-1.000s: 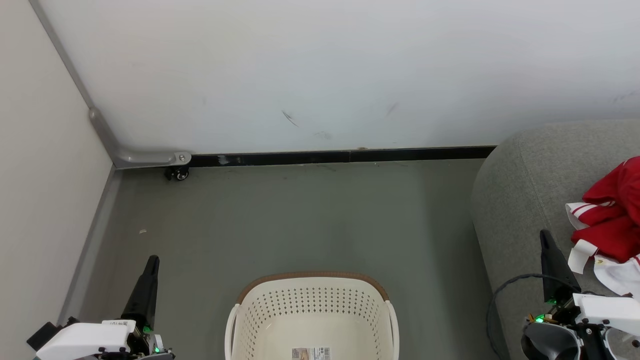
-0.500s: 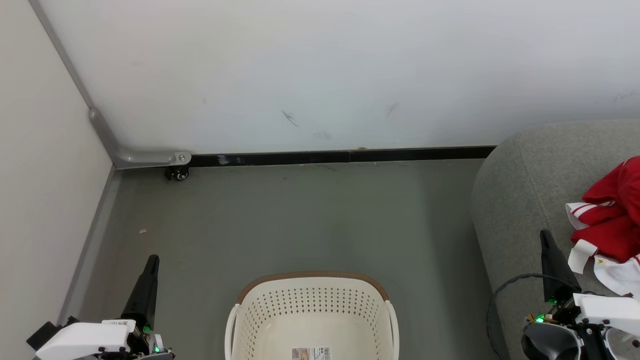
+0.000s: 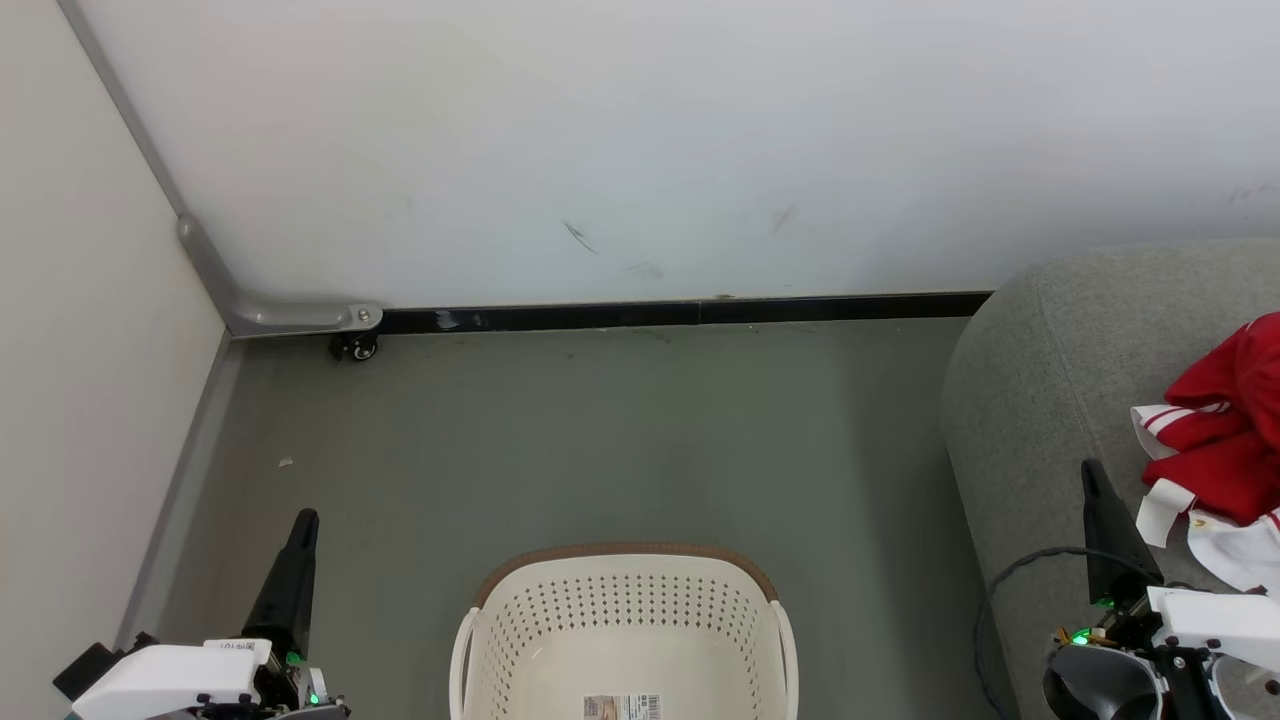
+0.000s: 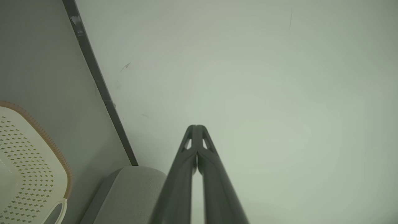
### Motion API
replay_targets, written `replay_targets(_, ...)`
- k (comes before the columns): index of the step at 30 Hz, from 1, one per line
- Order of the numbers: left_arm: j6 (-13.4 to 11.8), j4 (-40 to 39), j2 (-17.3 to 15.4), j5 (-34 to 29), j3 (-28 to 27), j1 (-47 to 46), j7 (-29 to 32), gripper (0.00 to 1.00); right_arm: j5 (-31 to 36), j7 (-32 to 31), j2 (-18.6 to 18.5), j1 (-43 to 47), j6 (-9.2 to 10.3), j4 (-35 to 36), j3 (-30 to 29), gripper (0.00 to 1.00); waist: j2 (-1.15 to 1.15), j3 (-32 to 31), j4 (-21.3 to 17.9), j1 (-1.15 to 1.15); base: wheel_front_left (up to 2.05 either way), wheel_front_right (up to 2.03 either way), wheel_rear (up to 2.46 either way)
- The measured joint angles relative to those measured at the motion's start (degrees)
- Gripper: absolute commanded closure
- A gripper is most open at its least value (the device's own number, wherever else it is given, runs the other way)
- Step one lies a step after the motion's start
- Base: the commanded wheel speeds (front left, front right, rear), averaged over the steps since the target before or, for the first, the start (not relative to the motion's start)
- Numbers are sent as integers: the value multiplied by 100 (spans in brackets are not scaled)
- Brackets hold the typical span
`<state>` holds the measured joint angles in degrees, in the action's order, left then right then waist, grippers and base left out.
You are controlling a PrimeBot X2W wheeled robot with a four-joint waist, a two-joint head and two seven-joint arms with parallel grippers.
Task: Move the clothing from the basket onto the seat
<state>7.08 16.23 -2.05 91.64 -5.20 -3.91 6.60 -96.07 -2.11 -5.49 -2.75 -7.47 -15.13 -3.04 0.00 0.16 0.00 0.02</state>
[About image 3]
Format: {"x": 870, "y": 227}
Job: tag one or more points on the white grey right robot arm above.
{"x": 1100, "y": 685}

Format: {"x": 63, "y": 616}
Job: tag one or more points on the black caster wheel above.
{"x": 358, "y": 348}

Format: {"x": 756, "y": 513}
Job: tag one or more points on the grey partition floor rail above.
{"x": 190, "y": 470}

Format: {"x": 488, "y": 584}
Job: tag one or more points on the black baseboard strip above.
{"x": 600, "y": 315}

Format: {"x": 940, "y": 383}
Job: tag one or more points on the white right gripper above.
{"x": 1215, "y": 620}

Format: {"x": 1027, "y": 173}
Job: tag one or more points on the paper label sticker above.
{"x": 622, "y": 707}

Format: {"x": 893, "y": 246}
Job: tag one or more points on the red and white jersey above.
{"x": 1230, "y": 400}

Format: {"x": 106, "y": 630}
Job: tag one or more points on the grey fabric sofa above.
{"x": 1050, "y": 380}

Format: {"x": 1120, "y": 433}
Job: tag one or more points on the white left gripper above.
{"x": 160, "y": 675}

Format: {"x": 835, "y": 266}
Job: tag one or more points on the cream laundry basket brown rim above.
{"x": 620, "y": 620}

